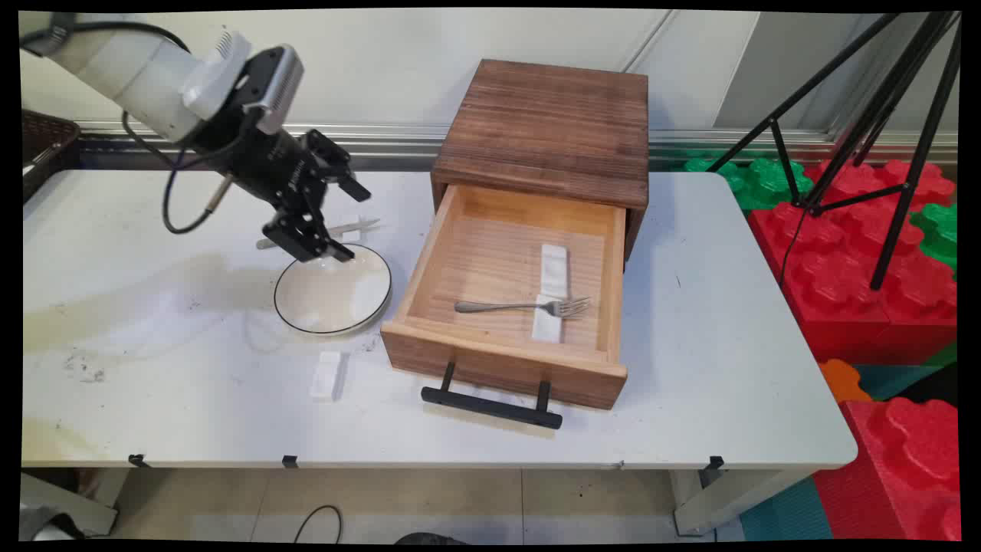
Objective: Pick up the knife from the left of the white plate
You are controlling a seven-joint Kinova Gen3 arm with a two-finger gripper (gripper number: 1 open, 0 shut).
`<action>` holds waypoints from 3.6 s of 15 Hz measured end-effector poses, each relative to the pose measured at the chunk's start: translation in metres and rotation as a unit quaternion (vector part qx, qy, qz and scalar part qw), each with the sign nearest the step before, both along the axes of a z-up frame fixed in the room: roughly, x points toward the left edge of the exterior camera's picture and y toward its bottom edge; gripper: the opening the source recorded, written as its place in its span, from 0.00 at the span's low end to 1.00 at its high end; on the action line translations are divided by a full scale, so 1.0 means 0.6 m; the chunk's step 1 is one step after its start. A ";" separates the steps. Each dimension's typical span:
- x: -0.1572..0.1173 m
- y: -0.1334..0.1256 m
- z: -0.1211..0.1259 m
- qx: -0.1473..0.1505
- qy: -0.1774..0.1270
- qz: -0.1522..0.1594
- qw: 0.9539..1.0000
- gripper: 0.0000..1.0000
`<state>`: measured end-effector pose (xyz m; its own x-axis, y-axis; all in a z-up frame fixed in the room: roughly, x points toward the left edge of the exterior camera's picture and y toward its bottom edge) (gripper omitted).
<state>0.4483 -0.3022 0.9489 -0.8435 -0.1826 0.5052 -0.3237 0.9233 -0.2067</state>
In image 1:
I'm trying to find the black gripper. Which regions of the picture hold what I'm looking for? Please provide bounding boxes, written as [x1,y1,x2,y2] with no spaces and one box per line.
[192,107,373,264]

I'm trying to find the silver serrated table knife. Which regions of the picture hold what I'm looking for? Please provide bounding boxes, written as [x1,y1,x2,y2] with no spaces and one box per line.
[256,218,382,251]

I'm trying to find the white plate with dark rim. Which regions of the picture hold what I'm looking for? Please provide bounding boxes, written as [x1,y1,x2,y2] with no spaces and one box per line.
[274,243,393,337]

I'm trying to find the white ceramic cutlery rest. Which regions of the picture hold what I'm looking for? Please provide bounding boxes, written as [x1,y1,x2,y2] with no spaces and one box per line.
[310,350,343,401]
[531,294,566,343]
[540,244,569,300]

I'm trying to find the silver metal fork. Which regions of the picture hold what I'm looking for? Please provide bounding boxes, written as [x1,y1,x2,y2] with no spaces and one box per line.
[454,297,592,319]

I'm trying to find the brown wooden drawer cabinet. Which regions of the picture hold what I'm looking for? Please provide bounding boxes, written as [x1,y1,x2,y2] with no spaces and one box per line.
[431,59,650,263]

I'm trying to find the dark brown wicker basket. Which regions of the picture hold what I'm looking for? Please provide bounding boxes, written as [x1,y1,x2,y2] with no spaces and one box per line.
[21,109,81,204]

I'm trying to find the green foam block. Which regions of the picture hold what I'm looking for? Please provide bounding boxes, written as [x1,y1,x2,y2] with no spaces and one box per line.
[910,203,959,269]
[684,156,813,212]

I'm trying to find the white table leg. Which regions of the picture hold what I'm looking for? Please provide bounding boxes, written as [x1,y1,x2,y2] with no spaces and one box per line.
[671,468,798,536]

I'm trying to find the large red foam block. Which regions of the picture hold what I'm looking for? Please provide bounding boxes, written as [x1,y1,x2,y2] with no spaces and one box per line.
[812,397,963,541]
[747,159,959,365]

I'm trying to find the orange foam piece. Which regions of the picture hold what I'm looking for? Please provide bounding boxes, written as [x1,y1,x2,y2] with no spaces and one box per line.
[819,359,873,403]

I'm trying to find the aluminium wall rail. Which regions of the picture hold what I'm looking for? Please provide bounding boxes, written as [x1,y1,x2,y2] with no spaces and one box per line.
[77,121,959,163]

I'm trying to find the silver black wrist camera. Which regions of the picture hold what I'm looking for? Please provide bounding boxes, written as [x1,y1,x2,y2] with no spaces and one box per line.
[245,44,305,136]

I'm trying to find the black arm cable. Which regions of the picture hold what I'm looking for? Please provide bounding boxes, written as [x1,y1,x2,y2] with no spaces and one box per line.
[121,111,235,235]

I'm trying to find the wooden drawer with black handle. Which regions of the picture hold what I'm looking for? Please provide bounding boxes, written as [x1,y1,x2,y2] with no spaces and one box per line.
[380,184,629,430]

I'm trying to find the black floor cable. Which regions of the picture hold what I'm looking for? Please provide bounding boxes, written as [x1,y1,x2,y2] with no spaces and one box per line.
[294,504,343,544]

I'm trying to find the black camera tripod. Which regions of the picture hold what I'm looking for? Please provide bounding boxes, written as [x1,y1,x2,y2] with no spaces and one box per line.
[705,11,963,291]

